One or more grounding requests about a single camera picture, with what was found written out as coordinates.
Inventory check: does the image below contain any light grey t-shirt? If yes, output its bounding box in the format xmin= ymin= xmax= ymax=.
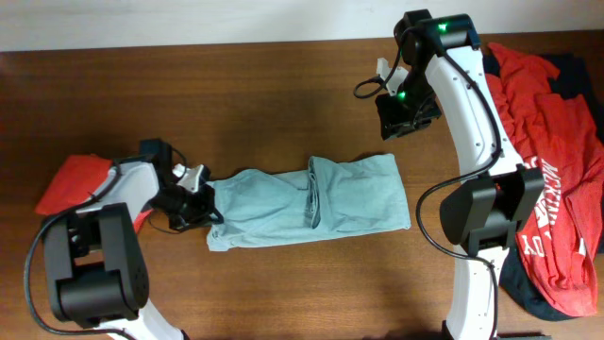
xmin=207 ymin=154 xmax=411 ymax=252

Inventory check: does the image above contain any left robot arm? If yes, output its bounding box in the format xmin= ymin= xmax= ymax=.
xmin=37 ymin=139 xmax=223 ymax=339

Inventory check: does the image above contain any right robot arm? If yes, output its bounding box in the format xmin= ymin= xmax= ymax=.
xmin=375 ymin=9 xmax=545 ymax=340

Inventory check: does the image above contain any folded red cloth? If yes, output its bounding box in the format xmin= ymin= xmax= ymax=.
xmin=35 ymin=155 xmax=159 ymax=231

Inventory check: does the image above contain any red printed t-shirt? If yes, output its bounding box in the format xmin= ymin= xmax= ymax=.
xmin=483 ymin=42 xmax=604 ymax=318

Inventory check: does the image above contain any dark navy garment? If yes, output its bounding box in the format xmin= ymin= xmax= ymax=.
xmin=480 ymin=52 xmax=604 ymax=322

